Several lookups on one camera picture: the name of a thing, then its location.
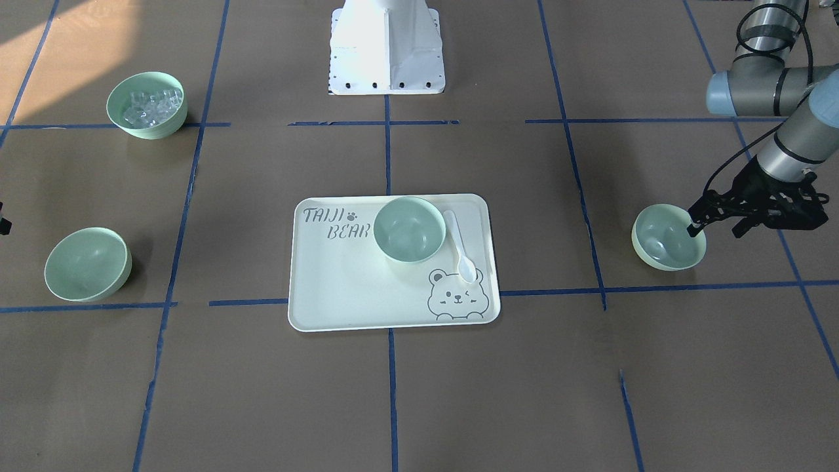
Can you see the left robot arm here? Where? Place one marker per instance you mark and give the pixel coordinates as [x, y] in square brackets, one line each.
[759, 83]

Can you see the cream bear serving tray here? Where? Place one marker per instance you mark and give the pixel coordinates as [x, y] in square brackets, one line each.
[341, 280]

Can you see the green bowl on tray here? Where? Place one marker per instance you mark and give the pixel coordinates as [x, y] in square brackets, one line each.
[409, 230]

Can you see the white plastic spoon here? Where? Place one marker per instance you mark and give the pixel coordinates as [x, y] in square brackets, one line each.
[466, 267]

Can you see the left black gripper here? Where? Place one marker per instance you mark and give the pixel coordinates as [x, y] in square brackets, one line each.
[749, 185]

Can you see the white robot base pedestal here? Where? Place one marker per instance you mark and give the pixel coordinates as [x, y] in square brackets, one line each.
[385, 48]

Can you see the ice cubes pile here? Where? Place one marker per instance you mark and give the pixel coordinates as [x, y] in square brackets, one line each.
[148, 109]

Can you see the green bowl with ice cubes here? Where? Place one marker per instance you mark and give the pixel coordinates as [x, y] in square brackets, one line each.
[150, 81]

